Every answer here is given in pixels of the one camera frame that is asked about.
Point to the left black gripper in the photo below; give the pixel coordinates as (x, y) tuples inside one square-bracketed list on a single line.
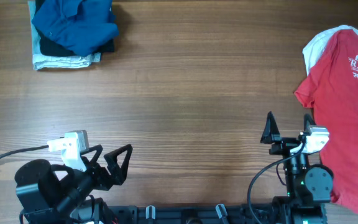
[(98, 171)]

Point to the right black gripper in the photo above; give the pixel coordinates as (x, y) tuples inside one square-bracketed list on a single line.
[(289, 142)]

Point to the blue t-shirt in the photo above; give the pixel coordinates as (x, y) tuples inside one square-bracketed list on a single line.
[(76, 25)]

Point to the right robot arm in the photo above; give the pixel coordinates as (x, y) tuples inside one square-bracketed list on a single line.
[(308, 185)]

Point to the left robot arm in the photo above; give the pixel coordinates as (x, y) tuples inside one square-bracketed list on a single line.
[(52, 193)]

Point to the red t-shirt white sleeves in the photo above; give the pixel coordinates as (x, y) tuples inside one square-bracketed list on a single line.
[(331, 91)]

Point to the light grey folded garment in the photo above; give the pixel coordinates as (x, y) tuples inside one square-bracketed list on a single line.
[(69, 34)]

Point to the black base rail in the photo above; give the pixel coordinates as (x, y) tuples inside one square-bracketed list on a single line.
[(219, 214)]

